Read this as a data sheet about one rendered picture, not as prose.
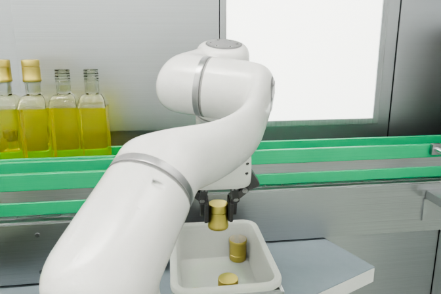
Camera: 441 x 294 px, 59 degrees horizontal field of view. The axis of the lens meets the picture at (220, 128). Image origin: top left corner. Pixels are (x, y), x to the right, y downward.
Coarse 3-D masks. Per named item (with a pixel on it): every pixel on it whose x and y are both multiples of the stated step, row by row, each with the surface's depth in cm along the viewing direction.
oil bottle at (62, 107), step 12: (60, 96) 79; (72, 96) 80; (48, 108) 79; (60, 108) 79; (72, 108) 79; (60, 120) 79; (72, 120) 79; (60, 132) 80; (72, 132) 80; (60, 144) 80; (72, 144) 80; (60, 156) 81; (72, 156) 81
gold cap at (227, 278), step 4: (228, 272) 66; (220, 276) 65; (224, 276) 65; (228, 276) 65; (232, 276) 65; (236, 276) 65; (220, 280) 64; (224, 280) 64; (228, 280) 64; (232, 280) 64; (236, 280) 64; (220, 284) 64; (224, 284) 63; (228, 284) 63; (232, 284) 63; (236, 284) 64
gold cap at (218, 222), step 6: (210, 204) 65; (216, 204) 65; (222, 204) 65; (210, 210) 65; (216, 210) 65; (222, 210) 65; (210, 216) 66; (216, 216) 65; (222, 216) 65; (210, 222) 66; (216, 222) 65; (222, 222) 65; (210, 228) 66; (216, 228) 65; (222, 228) 65
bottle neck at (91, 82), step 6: (84, 72) 79; (90, 72) 79; (96, 72) 80; (84, 78) 80; (90, 78) 79; (96, 78) 80; (90, 84) 79; (96, 84) 80; (90, 90) 79; (96, 90) 80
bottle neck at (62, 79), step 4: (56, 72) 78; (60, 72) 78; (64, 72) 79; (68, 72) 80; (56, 76) 79; (60, 76) 78; (64, 76) 79; (68, 76) 80; (56, 80) 79; (60, 80) 79; (64, 80) 79; (68, 80) 80; (56, 84) 79; (60, 84) 79; (64, 84) 79; (68, 84) 80; (56, 88) 79; (60, 88) 79; (64, 88) 79; (68, 88) 80; (56, 92) 80; (60, 92) 79; (64, 92) 79; (68, 92) 80
